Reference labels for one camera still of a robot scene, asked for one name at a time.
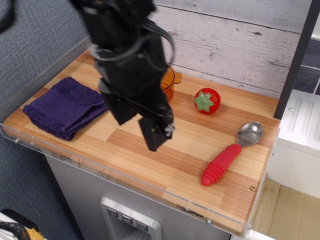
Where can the red toy strawberry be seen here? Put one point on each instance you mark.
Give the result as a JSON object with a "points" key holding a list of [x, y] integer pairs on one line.
{"points": [[207, 101]]}

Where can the amber glass pot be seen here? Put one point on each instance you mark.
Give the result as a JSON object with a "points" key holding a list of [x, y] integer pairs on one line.
{"points": [[168, 82]]}

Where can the purple folded towel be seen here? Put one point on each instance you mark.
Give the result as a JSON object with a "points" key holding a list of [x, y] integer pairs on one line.
{"points": [[66, 108]]}

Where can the yellow object at corner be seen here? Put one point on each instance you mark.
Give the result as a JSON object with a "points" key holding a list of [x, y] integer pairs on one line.
{"points": [[34, 235]]}

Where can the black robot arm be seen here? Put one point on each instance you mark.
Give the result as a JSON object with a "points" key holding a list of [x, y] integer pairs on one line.
{"points": [[116, 24]]}

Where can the grey toy fridge cabinet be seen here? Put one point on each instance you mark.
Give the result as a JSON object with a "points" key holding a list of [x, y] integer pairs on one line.
{"points": [[83, 187]]}

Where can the dark vertical post right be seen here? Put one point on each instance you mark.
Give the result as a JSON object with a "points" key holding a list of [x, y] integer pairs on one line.
{"points": [[301, 49]]}

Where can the white toy sink unit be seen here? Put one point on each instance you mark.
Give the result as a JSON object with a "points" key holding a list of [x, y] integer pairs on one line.
{"points": [[295, 157]]}

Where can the red handled metal spoon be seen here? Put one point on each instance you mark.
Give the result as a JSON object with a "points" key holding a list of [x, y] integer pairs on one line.
{"points": [[248, 135]]}

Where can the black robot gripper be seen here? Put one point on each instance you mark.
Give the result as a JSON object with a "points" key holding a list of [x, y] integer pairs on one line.
{"points": [[132, 85]]}

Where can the silver dispenser panel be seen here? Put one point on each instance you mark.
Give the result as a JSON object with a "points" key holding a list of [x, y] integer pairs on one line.
{"points": [[125, 223]]}

